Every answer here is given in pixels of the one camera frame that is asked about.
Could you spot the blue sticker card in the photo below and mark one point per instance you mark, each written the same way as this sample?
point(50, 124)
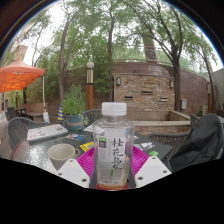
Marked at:
point(76, 136)

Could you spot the white ribbed mug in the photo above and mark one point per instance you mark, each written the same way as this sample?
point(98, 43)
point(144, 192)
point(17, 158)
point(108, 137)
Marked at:
point(61, 155)

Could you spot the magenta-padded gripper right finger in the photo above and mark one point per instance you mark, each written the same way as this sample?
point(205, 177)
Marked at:
point(141, 161)

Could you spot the blue yellow striped cone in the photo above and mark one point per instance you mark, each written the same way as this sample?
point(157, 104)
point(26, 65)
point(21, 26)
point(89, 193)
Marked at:
point(61, 114)

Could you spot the white printed booklet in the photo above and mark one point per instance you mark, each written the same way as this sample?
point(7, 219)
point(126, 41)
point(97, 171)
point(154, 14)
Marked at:
point(89, 128)

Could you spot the orange canopy tent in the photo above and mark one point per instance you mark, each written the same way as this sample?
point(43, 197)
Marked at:
point(18, 76)

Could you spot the yellow card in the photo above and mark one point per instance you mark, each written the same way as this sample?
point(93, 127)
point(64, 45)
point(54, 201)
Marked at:
point(86, 146)

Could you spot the silver laptop with stickers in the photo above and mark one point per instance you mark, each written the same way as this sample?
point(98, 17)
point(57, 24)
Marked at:
point(46, 131)

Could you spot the clear white-capped drink bottle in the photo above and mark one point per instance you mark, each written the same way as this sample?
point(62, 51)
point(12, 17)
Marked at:
point(113, 146)

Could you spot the black backpack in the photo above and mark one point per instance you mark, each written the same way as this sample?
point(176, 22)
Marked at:
point(200, 140)

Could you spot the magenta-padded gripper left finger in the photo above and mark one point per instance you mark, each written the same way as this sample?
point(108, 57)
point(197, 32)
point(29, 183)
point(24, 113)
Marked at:
point(85, 161)

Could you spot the brown globe-topped lamp post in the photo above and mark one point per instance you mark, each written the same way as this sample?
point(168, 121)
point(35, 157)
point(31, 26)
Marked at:
point(90, 86)

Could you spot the wooden bench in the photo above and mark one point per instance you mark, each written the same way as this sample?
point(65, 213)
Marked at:
point(33, 110)

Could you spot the green plant in blue pot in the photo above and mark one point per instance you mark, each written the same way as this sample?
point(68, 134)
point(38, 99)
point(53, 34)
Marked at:
point(74, 106)

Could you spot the dark laptop with stickers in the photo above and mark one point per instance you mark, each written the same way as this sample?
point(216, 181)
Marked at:
point(156, 143)

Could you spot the flat round red coaster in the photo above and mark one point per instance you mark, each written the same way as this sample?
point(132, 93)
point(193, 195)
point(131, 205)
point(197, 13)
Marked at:
point(126, 187)

